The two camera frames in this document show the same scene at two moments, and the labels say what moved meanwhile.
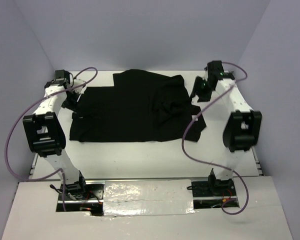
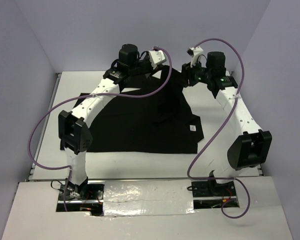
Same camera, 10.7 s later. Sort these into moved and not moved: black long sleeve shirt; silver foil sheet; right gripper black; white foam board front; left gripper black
Moved: right gripper black; left gripper black; black long sleeve shirt
Not moved: white foam board front; silver foil sheet
